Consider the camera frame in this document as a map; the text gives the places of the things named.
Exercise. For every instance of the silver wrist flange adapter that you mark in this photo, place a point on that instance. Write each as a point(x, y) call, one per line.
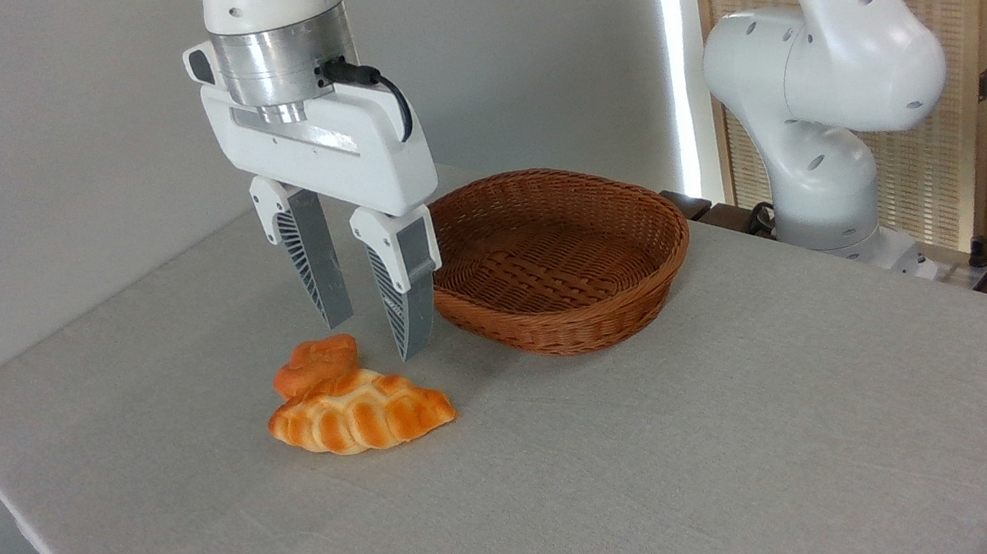
point(273, 62)

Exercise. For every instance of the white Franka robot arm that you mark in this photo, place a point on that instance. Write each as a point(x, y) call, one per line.
point(840, 53)

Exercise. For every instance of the gray tablecloth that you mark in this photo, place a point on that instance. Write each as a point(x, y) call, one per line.
point(689, 466)

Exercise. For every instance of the small orange bread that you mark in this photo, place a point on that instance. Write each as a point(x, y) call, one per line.
point(315, 359)

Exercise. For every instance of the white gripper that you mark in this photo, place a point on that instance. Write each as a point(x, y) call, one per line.
point(330, 153)

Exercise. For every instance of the brown wicker basket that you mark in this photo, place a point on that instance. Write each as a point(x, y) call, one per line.
point(563, 326)

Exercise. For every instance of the braided golden bread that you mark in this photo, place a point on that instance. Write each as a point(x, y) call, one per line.
point(356, 418)

